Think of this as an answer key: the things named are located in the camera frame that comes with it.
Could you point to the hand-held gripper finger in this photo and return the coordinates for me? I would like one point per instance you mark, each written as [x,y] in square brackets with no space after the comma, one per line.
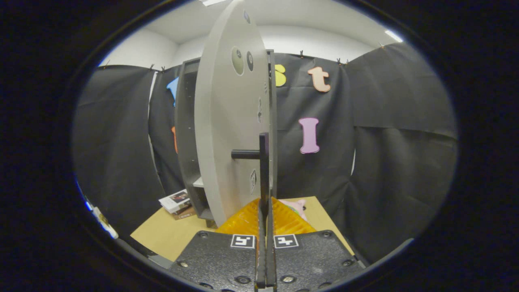
[261,251]
[271,251]

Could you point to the white book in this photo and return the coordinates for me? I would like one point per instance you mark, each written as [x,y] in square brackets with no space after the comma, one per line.
[172,201]

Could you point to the black backdrop cloth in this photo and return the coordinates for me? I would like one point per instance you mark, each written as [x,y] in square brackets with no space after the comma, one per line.
[385,142]

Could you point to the pink and green plush toy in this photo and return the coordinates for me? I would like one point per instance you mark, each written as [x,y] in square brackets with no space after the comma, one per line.
[298,207]

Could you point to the long ceiling light panel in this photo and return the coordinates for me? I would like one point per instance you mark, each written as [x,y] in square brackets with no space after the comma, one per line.
[213,2]

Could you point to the grey shoe cabinet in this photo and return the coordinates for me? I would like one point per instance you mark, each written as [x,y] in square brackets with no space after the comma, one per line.
[186,121]

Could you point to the white side table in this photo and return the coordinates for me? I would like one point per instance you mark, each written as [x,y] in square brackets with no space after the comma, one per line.
[103,223]

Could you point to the small ceiling light panel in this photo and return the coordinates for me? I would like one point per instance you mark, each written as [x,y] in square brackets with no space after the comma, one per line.
[393,35]

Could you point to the grey shoe cabinet door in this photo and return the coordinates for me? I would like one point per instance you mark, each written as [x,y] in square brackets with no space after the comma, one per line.
[219,121]

